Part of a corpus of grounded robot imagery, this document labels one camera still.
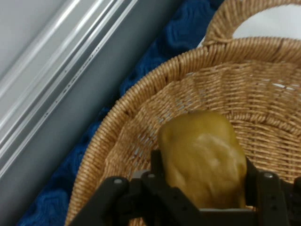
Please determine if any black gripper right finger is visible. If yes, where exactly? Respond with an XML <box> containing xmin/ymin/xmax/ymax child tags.
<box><xmin>244</xmin><ymin>157</ymin><xmax>301</xmax><ymax>226</ymax></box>

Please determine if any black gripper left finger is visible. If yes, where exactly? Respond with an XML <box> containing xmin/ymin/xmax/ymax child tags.
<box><xmin>77</xmin><ymin>150</ymin><xmax>201</xmax><ymax>226</ymax></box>

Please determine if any woven wicker basket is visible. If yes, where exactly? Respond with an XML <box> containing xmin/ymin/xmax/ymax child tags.
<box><xmin>64</xmin><ymin>0</ymin><xmax>301</xmax><ymax>226</ymax></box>

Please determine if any horizontal aluminium frame rail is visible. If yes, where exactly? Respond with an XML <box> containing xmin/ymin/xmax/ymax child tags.
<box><xmin>0</xmin><ymin>0</ymin><xmax>151</xmax><ymax>182</ymax></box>

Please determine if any yellow potato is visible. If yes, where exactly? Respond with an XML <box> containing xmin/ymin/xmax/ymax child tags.
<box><xmin>158</xmin><ymin>111</ymin><xmax>248</xmax><ymax>209</ymax></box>

